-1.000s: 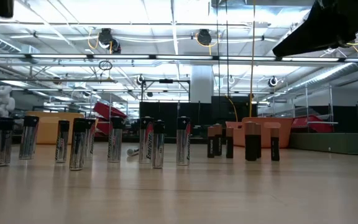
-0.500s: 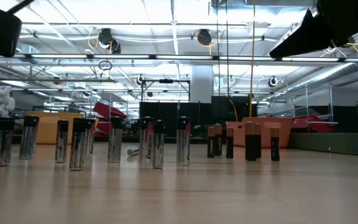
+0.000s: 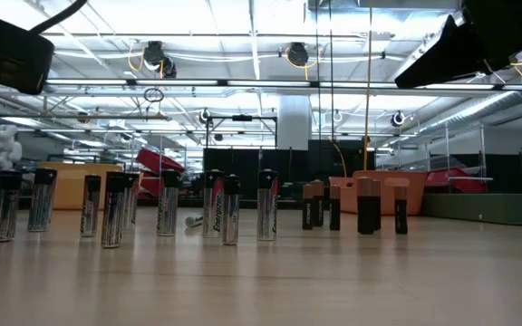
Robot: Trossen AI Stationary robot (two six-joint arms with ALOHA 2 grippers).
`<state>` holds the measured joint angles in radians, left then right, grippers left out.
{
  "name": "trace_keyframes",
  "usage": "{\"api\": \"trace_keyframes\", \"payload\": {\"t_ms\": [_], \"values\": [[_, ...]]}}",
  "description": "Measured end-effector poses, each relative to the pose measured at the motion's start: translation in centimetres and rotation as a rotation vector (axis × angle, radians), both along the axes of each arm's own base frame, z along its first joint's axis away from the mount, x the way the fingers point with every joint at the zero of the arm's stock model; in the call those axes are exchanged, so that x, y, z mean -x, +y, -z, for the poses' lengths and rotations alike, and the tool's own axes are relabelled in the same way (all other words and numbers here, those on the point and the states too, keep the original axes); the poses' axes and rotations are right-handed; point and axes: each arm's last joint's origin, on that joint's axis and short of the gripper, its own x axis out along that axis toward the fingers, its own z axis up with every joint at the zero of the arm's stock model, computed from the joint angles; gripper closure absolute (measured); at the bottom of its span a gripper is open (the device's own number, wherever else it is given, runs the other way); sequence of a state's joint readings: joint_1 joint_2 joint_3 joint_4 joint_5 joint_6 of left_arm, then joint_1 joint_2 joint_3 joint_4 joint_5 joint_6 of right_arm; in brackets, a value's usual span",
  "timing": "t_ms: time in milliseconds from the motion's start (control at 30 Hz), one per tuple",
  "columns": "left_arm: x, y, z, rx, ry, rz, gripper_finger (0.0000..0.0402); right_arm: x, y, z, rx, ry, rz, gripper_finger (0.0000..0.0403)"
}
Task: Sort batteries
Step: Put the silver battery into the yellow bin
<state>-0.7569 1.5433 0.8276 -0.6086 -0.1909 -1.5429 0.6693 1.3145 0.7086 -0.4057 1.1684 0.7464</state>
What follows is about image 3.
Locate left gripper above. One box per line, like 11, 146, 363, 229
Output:
0, 12, 56, 96

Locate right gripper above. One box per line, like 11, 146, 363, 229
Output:
394, 0, 522, 90

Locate black copper Duracell battery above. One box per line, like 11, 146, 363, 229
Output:
356, 176, 375, 235
372, 179, 382, 231
302, 183, 315, 231
329, 184, 342, 232
311, 179, 325, 228
394, 185, 409, 235

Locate metal shelf rack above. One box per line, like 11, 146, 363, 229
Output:
396, 124, 494, 183

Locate red plastic bin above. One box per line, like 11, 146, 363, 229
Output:
423, 166, 487, 195
135, 148, 188, 198

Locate yellow plastic bin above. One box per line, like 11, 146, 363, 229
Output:
38, 161, 144, 211

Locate orange plastic bin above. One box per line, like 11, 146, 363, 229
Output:
328, 170, 429, 216

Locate white building column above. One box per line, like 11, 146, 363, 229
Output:
277, 94, 312, 150

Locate long ceiling light bar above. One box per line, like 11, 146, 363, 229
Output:
0, 77, 522, 91

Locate black partition panels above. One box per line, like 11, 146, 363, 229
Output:
202, 139, 376, 200

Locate silver air duct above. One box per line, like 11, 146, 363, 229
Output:
417, 90, 522, 135

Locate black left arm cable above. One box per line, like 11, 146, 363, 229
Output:
28, 0, 90, 35

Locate thin black hanging cable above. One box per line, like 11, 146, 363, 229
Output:
314, 0, 322, 141
328, 0, 335, 141

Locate small black cable loop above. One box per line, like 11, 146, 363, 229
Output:
142, 87, 166, 104

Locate short yellow cable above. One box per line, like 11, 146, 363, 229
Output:
328, 139, 348, 178

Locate black gantry frame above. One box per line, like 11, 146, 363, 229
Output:
205, 114, 279, 150

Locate black metal table frame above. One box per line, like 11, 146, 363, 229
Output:
0, 197, 334, 212

